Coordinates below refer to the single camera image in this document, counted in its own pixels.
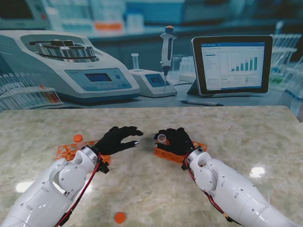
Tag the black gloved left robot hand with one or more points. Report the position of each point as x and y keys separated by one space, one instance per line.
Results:
x=113 y=142

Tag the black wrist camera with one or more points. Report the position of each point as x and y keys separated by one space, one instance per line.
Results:
x=103 y=167
x=185 y=165

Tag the empty orange test tube rack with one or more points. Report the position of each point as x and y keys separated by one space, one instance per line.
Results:
x=64 y=151

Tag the clear plastic test tube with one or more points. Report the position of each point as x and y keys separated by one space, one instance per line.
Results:
x=162 y=138
x=81 y=144

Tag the printed laboratory backdrop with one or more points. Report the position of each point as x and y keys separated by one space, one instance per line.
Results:
x=142 y=47

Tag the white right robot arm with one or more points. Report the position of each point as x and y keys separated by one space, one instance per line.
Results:
x=229 y=186

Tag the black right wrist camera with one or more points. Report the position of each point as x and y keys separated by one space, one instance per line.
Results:
x=185 y=165

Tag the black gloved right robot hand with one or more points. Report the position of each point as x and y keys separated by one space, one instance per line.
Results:
x=180 y=144

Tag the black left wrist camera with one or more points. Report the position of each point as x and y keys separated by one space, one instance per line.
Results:
x=103 y=167

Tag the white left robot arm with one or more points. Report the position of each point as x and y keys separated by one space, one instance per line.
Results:
x=47 y=189

